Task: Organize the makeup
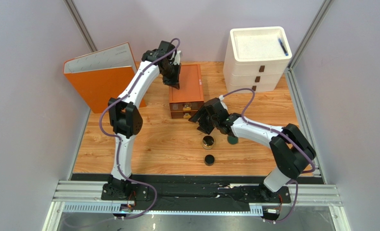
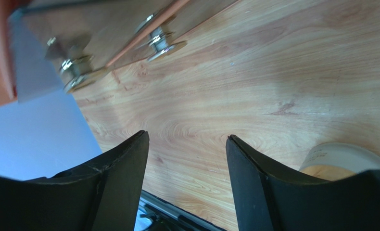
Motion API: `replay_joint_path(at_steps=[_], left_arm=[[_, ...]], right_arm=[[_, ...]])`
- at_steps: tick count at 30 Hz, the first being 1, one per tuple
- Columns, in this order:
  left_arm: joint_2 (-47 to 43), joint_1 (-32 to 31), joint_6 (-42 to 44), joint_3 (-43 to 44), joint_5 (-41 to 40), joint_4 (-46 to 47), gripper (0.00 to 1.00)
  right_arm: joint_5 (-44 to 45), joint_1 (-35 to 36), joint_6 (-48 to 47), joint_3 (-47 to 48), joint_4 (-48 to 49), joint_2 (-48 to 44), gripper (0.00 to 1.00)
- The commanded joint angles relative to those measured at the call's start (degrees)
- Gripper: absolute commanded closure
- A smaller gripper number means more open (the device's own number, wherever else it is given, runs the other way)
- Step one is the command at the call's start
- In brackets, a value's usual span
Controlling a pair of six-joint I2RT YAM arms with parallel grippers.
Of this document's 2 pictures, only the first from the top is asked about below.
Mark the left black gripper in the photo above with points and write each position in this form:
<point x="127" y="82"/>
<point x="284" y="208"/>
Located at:
<point x="174" y="82"/>

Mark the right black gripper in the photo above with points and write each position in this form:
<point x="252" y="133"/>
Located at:
<point x="203" y="119"/>

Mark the orange makeup drawer box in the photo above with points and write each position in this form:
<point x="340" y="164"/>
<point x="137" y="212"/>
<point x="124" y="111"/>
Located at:
<point x="188" y="99"/>

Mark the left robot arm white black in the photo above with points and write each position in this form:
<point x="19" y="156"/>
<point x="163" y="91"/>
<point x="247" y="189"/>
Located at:
<point x="124" y="112"/>

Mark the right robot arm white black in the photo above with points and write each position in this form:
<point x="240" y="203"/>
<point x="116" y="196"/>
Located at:
<point x="291" y="150"/>

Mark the open glass cream jar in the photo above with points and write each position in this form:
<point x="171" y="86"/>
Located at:
<point x="208" y="142"/>

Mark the green round puff near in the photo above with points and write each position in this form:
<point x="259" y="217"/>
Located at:
<point x="232" y="140"/>

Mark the black jar lid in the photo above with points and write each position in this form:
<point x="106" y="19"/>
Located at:
<point x="209" y="160"/>

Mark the white three-drawer cabinet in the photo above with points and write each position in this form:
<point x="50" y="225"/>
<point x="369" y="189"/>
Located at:
<point x="254" y="59"/>

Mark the blue pen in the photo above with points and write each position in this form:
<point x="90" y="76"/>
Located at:
<point x="283" y="47"/>

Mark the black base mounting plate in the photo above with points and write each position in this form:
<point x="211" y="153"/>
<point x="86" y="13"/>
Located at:
<point x="238" y="193"/>

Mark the orange white ring binder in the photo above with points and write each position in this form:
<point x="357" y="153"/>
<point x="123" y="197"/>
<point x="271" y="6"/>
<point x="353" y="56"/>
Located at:
<point x="101" y="75"/>

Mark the aluminium rail frame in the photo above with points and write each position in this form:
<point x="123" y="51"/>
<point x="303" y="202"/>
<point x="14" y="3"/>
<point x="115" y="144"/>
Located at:
<point x="85" y="196"/>

